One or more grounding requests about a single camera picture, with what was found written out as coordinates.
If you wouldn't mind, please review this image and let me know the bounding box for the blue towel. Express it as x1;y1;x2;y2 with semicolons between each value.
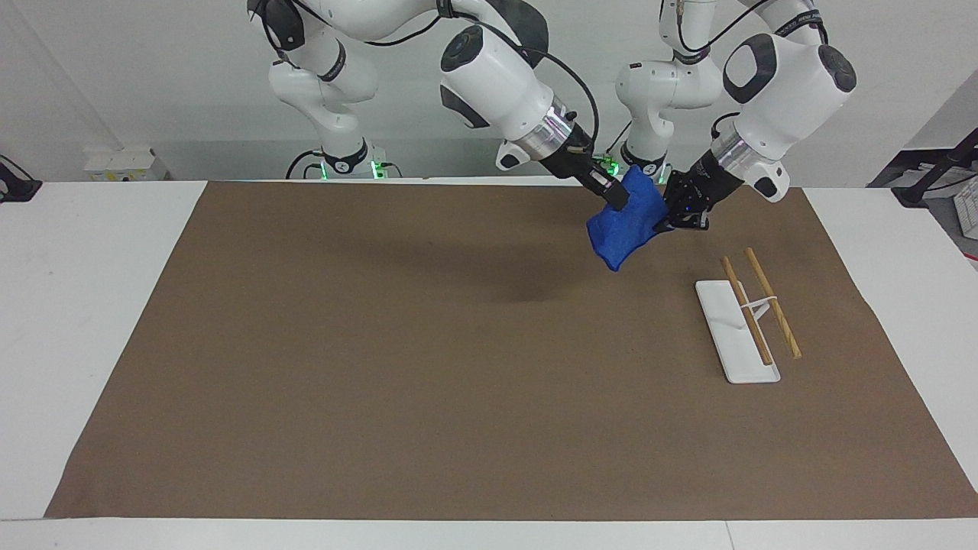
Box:
586;166;673;273

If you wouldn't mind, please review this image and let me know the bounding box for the white box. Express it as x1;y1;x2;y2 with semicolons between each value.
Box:
83;147;170;183

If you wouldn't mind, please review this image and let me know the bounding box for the black stand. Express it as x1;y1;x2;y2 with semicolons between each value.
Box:
0;154;44;204
890;126;978;209

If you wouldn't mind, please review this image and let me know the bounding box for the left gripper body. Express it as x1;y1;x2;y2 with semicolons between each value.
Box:
662;151;746;220

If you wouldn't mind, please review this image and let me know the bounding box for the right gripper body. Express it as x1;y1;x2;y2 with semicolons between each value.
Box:
544;122;614;193

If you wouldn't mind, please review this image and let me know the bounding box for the white keyboard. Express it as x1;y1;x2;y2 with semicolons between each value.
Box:
954;176;978;239

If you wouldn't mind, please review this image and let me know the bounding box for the white rack with wooden rods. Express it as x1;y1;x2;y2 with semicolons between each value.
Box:
695;247;803;385

